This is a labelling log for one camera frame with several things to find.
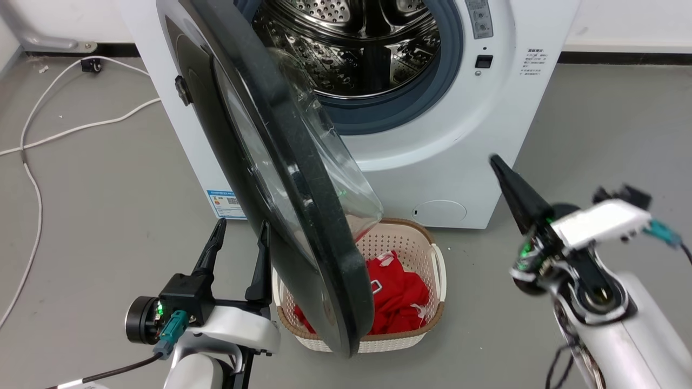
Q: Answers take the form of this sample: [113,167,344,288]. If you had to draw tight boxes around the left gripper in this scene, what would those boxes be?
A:
[125,218,281,357]

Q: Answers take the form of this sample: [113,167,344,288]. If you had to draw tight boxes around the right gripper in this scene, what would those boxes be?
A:
[489,154,653,296]

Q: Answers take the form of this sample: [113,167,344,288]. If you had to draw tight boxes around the black round glass washer door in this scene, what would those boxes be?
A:
[156,0,384,358]

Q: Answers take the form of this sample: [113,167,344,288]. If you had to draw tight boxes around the white front-load washing machine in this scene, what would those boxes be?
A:
[116,0,582,230]

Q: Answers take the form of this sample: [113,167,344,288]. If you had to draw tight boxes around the grey rubber door gasket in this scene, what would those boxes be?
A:
[238,0,464,136]

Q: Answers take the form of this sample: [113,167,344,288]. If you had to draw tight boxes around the black door latch hook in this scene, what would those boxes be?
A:
[175,76,194,106]

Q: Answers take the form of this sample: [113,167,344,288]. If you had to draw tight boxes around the blue energy label sticker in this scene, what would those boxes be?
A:
[207,189,247,219]

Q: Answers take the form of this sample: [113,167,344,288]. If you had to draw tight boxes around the round drain filter cover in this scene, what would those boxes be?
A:
[412,200,467,227]

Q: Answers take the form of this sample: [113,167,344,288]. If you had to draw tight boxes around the white brown-rimmed laundry basket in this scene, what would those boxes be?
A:
[272,218,447,353]

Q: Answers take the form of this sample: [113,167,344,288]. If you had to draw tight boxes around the printed text sticker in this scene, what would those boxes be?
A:
[519,48,549,76]

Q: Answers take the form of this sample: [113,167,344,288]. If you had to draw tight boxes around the red garment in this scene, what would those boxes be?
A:
[294,250,431,336]

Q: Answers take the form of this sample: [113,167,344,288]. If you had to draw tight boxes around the grey washer control strip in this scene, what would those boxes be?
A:
[465,0,494,39]

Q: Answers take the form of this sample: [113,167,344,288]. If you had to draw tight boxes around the stainless steel washer drum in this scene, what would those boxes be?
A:
[251,0,441,99]

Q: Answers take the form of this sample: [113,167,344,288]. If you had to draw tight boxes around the grey white floor pipe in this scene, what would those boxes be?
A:
[0,0,98,53]

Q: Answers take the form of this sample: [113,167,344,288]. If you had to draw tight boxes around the left arm teal-plug black cable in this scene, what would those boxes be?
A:
[46,311,190,389]

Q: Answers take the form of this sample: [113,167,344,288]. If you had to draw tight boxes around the arm teal-plug black cable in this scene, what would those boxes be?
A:
[46,311,190,389]
[643,219,692,265]

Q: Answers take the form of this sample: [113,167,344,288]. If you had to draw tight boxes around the right arm teal-plug black cable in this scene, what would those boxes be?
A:
[643,219,692,265]

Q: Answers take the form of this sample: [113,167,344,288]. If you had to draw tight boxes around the right arm thin black cables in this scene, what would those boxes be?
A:
[545,343,576,389]

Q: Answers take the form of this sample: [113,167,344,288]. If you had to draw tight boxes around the short white floor cable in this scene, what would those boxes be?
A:
[0,97,162,157]

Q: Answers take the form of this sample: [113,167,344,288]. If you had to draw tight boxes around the long looping white floor cable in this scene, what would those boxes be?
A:
[0,56,151,329]

